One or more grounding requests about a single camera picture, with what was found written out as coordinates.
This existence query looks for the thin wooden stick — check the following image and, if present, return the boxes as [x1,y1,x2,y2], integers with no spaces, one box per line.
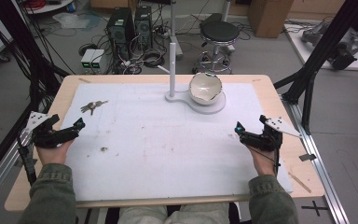
[287,172,312,194]

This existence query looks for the grey machine on white board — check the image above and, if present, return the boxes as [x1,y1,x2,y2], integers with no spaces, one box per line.
[300,21,358,71]

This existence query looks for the black round stool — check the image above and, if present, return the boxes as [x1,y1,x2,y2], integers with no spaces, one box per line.
[192,20,241,75]

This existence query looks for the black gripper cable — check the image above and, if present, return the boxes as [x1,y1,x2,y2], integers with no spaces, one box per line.
[16,130,39,188]
[247,133,282,178]

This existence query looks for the person's right hand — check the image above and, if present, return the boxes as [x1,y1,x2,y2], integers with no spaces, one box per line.
[247,145,278,177]

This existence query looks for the small black computer tower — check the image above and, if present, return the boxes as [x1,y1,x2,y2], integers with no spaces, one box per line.
[133,5,154,51]

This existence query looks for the bunch of metal keys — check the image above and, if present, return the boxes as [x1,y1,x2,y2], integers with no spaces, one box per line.
[80,99,109,117]

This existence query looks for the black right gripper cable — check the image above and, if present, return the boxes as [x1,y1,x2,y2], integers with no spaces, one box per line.
[247,133,282,178]

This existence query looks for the white stand with pole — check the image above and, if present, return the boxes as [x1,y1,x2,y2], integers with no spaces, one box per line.
[164,42,227,116]

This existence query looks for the grey tape piece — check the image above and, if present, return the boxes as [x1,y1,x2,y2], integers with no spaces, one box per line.
[298,152,318,162]

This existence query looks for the person's legs in light trousers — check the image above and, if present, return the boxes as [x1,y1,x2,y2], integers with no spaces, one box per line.
[117,203,231,224]

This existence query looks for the white table mat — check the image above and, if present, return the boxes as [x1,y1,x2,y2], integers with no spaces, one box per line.
[62,81,295,203]

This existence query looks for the brown cardboard box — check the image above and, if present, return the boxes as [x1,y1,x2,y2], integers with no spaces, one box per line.
[247,0,296,39]

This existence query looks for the person's left hand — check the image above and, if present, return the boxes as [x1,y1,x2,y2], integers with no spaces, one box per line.
[35,139,76,166]

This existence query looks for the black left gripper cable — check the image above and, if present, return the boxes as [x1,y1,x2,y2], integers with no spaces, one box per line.
[16,130,39,188]

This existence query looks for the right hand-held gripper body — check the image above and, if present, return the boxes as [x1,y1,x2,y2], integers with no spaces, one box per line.
[240,114,303,153]

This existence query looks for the white power supply box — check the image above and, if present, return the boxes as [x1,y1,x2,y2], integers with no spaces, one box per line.
[90,49,106,71]
[80,49,97,71]

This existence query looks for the large black computer tower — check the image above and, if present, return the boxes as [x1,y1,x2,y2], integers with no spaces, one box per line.
[106,7,136,62]

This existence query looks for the white pole floor stand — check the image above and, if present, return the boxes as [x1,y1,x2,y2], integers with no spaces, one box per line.
[166,0,185,61]

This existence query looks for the white eggshell-shaped bowl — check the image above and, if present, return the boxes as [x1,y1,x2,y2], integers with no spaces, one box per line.
[188,72,224,106]

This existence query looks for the black metal frame strut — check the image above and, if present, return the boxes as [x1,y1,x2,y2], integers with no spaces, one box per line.
[0,0,70,113]
[273,0,358,135]

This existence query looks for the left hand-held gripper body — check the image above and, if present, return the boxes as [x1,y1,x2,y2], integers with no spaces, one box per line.
[23,111,79,149]

